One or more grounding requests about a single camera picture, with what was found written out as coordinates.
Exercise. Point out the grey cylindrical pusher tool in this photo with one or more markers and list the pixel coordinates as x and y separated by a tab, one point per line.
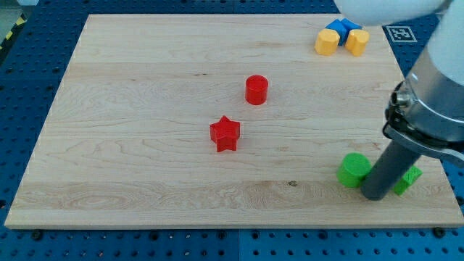
393	163

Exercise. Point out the green cylinder block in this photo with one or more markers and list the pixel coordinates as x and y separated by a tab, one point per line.
353	169

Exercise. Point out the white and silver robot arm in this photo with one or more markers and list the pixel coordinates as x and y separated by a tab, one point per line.
425	111

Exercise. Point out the green star block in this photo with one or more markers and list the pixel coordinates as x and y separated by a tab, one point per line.
407	180

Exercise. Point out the red star block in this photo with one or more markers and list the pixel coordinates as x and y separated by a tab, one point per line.
225	134

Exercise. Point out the yellow heart block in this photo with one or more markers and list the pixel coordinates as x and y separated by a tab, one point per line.
357	41

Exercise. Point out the white fiducial marker tag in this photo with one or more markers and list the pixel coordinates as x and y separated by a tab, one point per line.
401	34

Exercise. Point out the yellow hexagon block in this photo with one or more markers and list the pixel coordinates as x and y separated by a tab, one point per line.
327	42

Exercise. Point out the blue block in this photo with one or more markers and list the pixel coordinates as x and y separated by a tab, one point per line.
343	27

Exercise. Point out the red cylinder block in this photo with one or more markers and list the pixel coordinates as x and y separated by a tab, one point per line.
256	89

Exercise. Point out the wooden board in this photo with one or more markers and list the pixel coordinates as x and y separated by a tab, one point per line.
126	143

